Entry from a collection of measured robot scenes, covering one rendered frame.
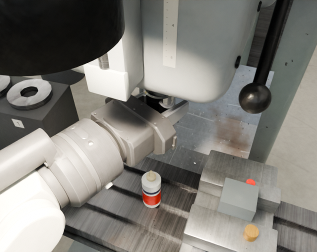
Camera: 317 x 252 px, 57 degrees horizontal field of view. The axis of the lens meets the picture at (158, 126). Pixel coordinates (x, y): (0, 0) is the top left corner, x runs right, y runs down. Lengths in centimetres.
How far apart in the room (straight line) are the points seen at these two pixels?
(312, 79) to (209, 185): 236
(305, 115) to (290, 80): 166
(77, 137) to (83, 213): 36
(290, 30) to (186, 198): 44
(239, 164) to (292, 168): 140
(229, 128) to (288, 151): 135
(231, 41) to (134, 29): 8
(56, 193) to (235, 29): 24
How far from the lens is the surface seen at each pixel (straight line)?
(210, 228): 53
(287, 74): 80
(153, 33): 26
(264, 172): 67
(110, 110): 40
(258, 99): 28
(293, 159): 210
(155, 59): 27
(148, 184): 60
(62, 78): 252
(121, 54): 24
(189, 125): 83
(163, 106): 40
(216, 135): 82
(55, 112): 65
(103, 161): 34
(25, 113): 64
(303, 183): 201
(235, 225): 54
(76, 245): 74
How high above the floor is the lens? 151
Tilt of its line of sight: 46 degrees down
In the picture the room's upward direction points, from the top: straight up
